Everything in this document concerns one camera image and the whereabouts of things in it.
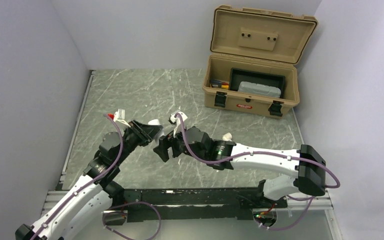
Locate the white remote control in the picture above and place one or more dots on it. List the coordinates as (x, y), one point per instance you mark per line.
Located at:
(156, 123)

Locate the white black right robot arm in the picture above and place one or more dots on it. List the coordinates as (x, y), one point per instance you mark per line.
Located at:
(300, 170)

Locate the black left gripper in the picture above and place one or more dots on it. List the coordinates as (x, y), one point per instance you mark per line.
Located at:
(145, 133)

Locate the tan plastic toolbox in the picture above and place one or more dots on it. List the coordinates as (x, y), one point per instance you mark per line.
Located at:
(259, 40)

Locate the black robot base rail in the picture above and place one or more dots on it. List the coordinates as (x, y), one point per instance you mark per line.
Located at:
(194, 203)

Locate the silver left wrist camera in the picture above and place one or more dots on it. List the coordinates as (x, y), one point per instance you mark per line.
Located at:
(119, 118)

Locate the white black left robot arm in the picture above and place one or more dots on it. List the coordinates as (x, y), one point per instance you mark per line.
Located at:
(95, 191)

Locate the black toolbox tray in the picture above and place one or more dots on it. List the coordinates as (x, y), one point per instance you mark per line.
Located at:
(240, 75)

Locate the screwdrivers in toolbox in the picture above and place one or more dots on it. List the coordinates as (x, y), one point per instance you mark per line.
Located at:
(215, 83)

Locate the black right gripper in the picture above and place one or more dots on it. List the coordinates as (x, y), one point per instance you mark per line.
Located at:
(164, 142)

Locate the white pipe elbow fitting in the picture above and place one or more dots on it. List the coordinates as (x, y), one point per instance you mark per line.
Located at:
(227, 137)

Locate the grey plastic case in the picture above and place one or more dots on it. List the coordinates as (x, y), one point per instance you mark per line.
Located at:
(259, 89)

